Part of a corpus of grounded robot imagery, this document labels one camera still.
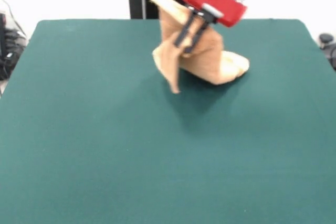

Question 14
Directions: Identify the dark green table cloth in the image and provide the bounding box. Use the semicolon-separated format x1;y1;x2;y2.
0;18;336;224

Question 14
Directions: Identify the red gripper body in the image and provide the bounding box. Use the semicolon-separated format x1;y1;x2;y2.
180;0;248;28

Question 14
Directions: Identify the thin wall cable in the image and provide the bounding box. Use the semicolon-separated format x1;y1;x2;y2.
0;0;27;36

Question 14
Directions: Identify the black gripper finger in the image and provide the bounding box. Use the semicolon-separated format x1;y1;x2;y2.
183;16;211;54
173;7;200;48

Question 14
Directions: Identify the tan terry towel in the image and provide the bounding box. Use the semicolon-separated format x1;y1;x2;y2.
148;0;250;94

